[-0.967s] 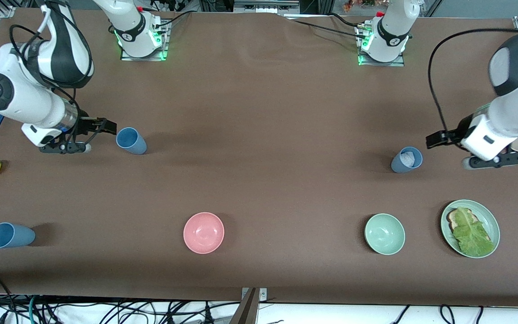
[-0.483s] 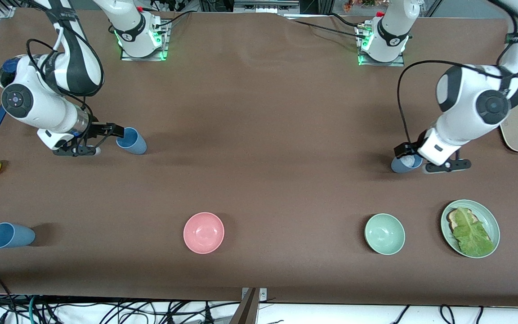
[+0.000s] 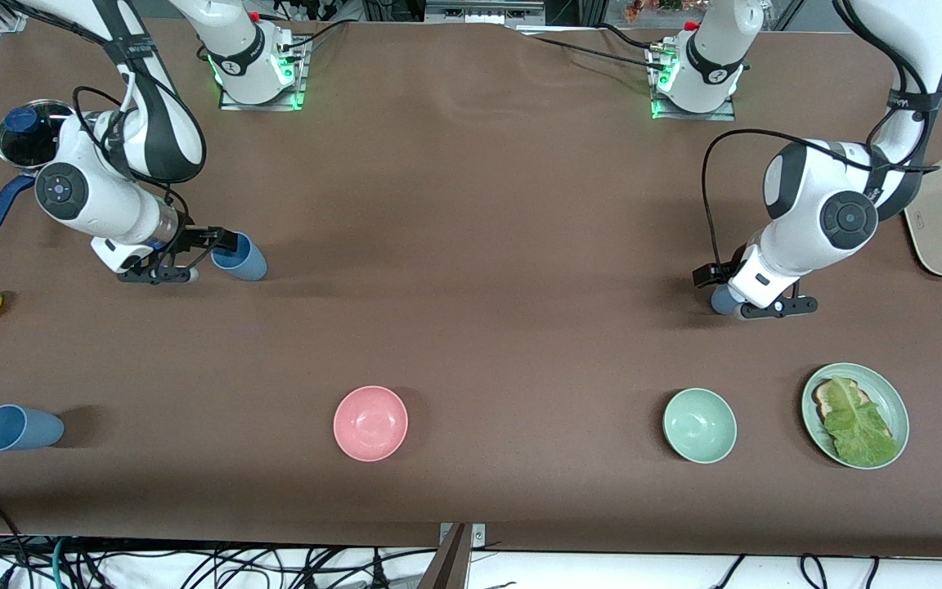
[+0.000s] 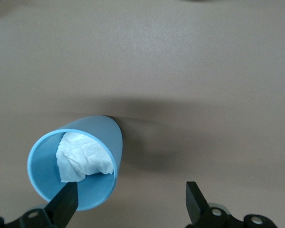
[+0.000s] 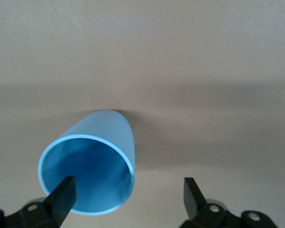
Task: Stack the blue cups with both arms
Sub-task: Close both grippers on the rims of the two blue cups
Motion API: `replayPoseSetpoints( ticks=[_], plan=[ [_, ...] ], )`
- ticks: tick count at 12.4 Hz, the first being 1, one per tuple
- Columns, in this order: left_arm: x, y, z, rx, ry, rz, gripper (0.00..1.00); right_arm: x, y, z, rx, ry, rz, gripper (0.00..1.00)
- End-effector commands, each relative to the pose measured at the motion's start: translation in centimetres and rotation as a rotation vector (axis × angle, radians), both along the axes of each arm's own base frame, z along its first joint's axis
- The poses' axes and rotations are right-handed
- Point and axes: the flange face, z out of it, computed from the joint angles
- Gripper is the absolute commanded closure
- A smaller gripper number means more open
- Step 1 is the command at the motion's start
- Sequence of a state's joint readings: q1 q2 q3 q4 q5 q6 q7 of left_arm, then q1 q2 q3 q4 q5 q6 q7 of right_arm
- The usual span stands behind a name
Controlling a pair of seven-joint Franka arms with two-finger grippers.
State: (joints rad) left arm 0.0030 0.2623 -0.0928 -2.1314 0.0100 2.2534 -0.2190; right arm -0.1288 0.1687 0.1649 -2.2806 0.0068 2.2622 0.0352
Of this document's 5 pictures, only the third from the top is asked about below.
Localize light green bowl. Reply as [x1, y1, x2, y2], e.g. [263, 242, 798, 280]
[662, 388, 738, 465]

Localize toasted bread slice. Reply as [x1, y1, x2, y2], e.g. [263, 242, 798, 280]
[814, 379, 872, 426]

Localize glass lid with blue knob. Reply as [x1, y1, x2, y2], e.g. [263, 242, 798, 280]
[0, 99, 71, 170]

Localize light green plate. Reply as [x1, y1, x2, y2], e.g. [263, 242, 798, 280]
[801, 362, 910, 470]

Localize green lettuce leaf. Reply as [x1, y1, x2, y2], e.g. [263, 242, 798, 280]
[824, 376, 901, 467]

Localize pink bowl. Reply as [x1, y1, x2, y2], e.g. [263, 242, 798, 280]
[333, 385, 409, 463]

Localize grey metal box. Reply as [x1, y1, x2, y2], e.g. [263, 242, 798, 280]
[424, 0, 547, 25]

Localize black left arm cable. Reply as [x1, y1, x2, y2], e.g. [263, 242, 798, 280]
[700, 128, 942, 271]

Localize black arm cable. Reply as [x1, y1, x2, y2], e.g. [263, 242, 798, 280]
[72, 82, 209, 246]
[700, 128, 942, 271]

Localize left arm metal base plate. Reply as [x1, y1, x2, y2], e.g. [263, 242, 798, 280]
[649, 41, 738, 122]

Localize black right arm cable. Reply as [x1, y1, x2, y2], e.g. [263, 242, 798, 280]
[72, 82, 209, 246]

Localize dark pot with blue handle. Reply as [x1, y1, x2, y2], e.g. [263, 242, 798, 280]
[0, 98, 83, 243]

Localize black cable on table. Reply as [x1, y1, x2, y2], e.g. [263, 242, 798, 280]
[279, 18, 351, 62]
[512, 23, 668, 70]

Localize aluminium frame corner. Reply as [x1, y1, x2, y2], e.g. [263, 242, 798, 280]
[0, 0, 34, 34]

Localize tangled black cables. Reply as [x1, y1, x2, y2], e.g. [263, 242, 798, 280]
[70, 544, 439, 589]

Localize green cable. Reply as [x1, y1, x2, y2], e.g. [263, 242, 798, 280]
[51, 538, 73, 589]

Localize silver table bracket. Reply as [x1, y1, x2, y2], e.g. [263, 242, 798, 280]
[438, 523, 487, 547]

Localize dark support post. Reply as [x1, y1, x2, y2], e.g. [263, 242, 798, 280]
[418, 524, 473, 589]

